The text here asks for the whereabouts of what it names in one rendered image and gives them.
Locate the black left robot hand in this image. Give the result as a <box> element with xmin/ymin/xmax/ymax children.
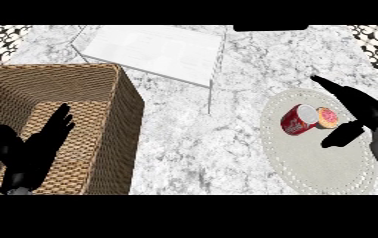
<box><xmin>0</xmin><ymin>103</ymin><xmax>77</xmax><ymax>194</ymax></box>

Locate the pink frosted cupcake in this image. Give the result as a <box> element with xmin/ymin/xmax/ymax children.
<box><xmin>314</xmin><ymin>106</ymin><xmax>339</xmax><ymax>130</ymax></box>

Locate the round pale grey placemat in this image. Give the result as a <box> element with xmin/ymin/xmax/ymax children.
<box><xmin>260</xmin><ymin>88</ymin><xmax>378</xmax><ymax>195</ymax></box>

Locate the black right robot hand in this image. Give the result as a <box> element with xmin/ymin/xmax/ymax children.
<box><xmin>310</xmin><ymin>75</ymin><xmax>378</xmax><ymax>161</ymax></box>

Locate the red can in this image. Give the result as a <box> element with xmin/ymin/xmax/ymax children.
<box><xmin>279</xmin><ymin>103</ymin><xmax>320</xmax><ymax>136</ymax></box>

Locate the brown wicker basket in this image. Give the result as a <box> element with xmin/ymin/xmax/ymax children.
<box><xmin>0</xmin><ymin>63</ymin><xmax>146</xmax><ymax>196</ymax></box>

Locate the white tiered shelf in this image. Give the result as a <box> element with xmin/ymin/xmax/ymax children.
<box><xmin>69</xmin><ymin>25</ymin><xmax>229</xmax><ymax>115</ymax></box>

